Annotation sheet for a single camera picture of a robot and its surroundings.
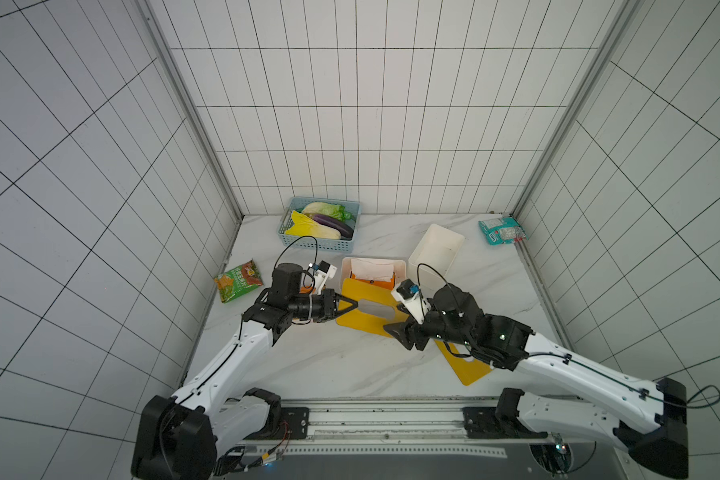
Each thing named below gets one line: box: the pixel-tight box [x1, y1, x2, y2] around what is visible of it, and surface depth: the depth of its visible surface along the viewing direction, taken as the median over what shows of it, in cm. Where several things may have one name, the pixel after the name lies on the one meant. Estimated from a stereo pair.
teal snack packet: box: [478, 217, 528, 245], surface depth 113 cm
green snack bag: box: [214, 259, 264, 304], surface depth 99 cm
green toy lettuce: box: [296, 202, 352, 222], surface depth 116 cm
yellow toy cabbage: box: [285, 210, 341, 240], surface depth 108 cm
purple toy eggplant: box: [313, 214, 354, 239], surface depth 111 cm
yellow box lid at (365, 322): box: [336, 278, 410, 339], surface depth 74 cm
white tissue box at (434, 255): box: [408, 224, 465, 291], surface depth 109 cm
